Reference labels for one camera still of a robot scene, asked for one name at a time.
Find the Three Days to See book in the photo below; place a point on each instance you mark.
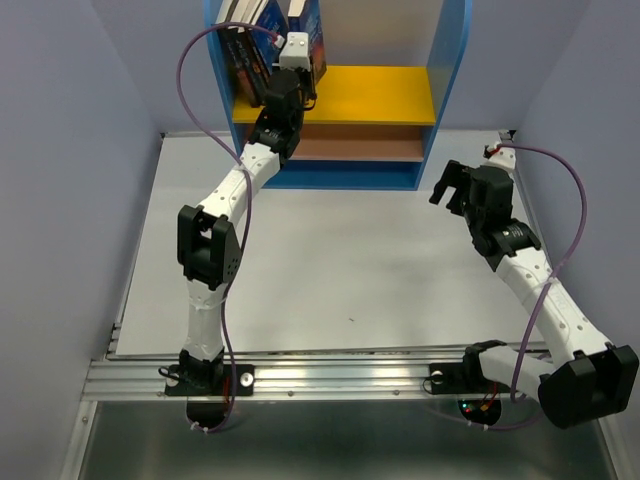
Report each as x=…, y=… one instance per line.
x=251, y=41

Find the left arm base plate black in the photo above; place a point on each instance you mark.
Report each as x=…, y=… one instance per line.
x=220, y=387

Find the aluminium mounting rail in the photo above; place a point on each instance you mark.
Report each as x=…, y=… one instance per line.
x=356, y=375

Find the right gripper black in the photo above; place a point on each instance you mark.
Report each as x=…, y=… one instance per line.
x=455, y=174

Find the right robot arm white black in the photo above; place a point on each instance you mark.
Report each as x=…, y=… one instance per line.
x=587, y=376

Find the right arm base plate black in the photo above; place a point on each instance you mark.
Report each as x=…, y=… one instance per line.
x=449, y=378

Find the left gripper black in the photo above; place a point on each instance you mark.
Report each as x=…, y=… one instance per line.
x=306, y=78

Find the Jane Eyre book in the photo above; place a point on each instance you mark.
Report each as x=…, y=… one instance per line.
x=305, y=16

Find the Animal Farm book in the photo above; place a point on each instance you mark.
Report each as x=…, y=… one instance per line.
x=269, y=15

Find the blue yellow wooden bookshelf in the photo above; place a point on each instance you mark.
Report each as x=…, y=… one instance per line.
x=374, y=123

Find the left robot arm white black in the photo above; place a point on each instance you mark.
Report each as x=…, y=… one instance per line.
x=208, y=248

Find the A Tale of Two Cities book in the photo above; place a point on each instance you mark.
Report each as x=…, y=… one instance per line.
x=223, y=36

